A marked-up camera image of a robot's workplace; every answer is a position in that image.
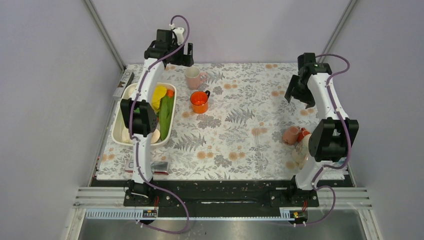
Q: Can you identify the cream floral mug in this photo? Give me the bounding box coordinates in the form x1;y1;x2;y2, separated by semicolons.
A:
291;134;311;170

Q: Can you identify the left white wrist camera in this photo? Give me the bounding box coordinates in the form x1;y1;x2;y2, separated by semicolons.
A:
169;23;185;45

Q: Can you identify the toy mushroom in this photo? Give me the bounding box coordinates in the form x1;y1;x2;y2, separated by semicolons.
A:
150;129;161;144

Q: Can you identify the white plastic tray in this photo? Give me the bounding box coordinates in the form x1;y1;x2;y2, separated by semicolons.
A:
110;82;177;148

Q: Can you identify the salmon pink floral mug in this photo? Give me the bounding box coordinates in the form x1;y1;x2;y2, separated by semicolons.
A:
282;126;300;146

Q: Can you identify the orange mug black rim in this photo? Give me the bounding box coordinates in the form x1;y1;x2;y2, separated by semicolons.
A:
190;90;211;114

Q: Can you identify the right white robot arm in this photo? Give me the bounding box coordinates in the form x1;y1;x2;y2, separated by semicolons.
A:
284;52;359;206

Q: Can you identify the small red-orange mug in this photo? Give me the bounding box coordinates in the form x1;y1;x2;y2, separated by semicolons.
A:
296;127;311;143

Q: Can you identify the toy carrot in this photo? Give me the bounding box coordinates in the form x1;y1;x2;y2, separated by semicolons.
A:
166;89;175;99

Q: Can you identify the toy yellow cabbage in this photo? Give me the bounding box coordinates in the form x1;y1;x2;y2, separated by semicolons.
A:
151;85;168;112

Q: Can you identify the white cable duct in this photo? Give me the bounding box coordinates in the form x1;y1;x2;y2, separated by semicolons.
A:
85;208;295;221

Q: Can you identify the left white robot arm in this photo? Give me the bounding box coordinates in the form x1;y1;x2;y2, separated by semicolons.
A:
120;27;194;206

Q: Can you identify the light pink mug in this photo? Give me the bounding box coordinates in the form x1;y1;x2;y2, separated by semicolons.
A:
184;66;209;90

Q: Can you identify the grey box at wall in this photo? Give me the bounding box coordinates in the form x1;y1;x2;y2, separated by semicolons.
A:
112;69;135;100

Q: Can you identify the toy green bok choy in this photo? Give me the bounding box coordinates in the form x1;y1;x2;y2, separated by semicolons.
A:
158;95;175;142

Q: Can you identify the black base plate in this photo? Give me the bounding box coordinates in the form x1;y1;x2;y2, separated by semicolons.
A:
123;180;320;217

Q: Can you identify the silver snack packet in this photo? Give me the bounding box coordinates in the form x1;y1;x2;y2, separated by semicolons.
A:
124;160;170;175

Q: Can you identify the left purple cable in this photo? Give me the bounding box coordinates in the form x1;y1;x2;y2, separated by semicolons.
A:
127;14;191;235

